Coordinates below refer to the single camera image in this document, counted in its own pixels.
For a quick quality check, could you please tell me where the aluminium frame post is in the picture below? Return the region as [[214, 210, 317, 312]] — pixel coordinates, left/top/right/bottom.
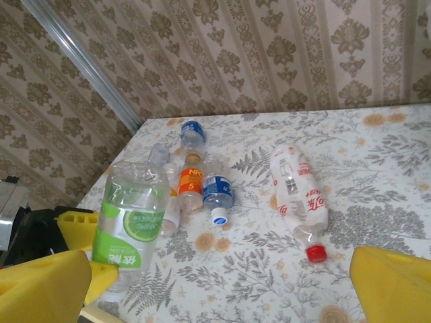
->
[[20, 0, 142, 132]]

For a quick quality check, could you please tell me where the blue label bottle white cap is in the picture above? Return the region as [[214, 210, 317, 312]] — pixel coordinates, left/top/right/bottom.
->
[[201, 174, 235, 225]]

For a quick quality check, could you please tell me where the blue label water bottle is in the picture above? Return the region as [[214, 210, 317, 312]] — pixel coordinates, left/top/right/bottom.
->
[[180, 120, 207, 149]]

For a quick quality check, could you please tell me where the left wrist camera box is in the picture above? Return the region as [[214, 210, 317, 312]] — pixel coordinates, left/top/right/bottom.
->
[[0, 177, 30, 252]]

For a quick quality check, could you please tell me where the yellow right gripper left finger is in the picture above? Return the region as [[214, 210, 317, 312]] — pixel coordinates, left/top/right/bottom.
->
[[0, 249, 92, 323]]

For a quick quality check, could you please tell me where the floral table cover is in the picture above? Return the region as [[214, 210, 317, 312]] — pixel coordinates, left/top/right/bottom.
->
[[75, 104, 431, 323]]

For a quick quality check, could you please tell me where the white wrap bottle red cap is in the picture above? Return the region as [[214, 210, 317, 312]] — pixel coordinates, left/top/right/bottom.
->
[[269, 144, 329, 263]]

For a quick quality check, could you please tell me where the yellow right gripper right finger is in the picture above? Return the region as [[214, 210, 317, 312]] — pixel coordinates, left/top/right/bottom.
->
[[350, 246, 431, 323]]

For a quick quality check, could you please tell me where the orange label bottle gold cap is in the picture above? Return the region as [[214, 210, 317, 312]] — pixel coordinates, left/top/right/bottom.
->
[[177, 153, 205, 211]]

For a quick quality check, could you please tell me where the white label clear bottle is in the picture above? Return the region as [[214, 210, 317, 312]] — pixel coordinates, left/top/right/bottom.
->
[[161, 164, 182, 236]]

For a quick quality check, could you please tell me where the lime green label bottle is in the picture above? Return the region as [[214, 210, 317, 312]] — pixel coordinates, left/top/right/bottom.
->
[[92, 160, 171, 293]]

